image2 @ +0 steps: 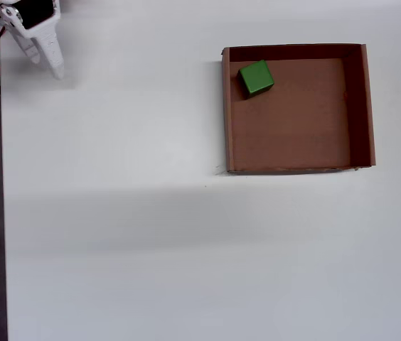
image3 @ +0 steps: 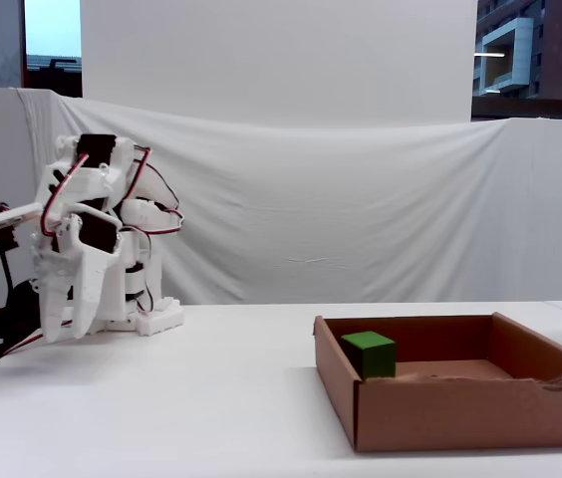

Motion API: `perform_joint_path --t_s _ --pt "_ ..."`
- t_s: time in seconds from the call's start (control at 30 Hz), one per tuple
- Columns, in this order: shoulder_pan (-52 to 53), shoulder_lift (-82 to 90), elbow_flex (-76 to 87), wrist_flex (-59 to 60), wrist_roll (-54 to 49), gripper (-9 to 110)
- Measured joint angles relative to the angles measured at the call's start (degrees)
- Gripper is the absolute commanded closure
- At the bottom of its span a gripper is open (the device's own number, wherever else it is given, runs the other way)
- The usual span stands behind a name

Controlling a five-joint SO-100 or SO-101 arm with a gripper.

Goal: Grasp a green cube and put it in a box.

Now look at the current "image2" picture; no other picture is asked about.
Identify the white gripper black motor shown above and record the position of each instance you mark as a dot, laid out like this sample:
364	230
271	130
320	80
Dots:
40	42

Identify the brown cardboard box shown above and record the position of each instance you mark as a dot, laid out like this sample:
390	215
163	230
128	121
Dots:
293	124

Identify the green cube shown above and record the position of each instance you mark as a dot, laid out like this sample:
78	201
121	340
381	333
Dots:
257	78

